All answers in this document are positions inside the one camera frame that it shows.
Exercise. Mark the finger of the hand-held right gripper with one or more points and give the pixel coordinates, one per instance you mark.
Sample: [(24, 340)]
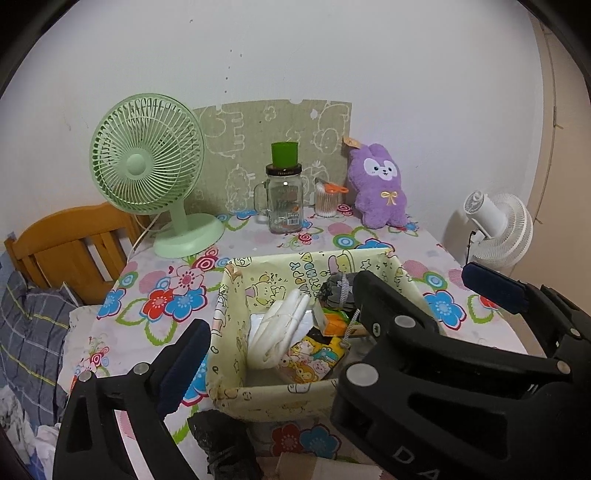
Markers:
[(392, 350), (489, 286)]

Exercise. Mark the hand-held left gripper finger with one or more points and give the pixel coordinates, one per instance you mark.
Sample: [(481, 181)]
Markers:
[(182, 369)]

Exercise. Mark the yellow cartoon fabric storage box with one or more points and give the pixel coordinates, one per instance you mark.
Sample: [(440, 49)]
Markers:
[(231, 364)]

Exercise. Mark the orange green tissue pack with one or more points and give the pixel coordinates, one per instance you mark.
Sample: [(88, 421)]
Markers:
[(337, 323)]

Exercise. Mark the yellow cartoon tissue pack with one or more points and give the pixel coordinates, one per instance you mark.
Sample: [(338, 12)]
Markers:
[(325, 347)]

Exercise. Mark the black cloth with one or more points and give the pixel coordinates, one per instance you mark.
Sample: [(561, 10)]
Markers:
[(221, 438)]

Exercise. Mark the pink cartoon tissue pack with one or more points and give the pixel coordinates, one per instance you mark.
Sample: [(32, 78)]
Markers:
[(309, 367)]

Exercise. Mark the white cloth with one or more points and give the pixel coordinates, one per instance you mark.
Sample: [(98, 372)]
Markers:
[(277, 332)]

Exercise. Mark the white standing fan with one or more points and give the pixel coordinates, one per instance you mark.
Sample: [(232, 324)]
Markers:
[(508, 226)]

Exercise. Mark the purple plush bunny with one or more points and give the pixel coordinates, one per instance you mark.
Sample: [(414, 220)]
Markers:
[(378, 203)]

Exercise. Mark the grey plaid bedding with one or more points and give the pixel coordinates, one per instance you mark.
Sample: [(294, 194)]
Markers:
[(32, 332)]

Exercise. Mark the cotton swab jar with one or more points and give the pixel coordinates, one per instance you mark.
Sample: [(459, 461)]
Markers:
[(325, 203)]

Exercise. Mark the beige door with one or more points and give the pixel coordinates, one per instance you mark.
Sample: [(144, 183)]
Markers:
[(568, 138)]

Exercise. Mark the white crumpled sheet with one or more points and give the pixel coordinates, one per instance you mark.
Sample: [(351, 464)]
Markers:
[(18, 415)]

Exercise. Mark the glass jar mug green lid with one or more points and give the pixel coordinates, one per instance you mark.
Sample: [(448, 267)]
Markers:
[(284, 207)]

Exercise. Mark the green desk fan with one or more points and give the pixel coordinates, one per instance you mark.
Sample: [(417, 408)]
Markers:
[(138, 164)]

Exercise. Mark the green patterned board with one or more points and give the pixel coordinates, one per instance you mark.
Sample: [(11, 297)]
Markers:
[(249, 134)]

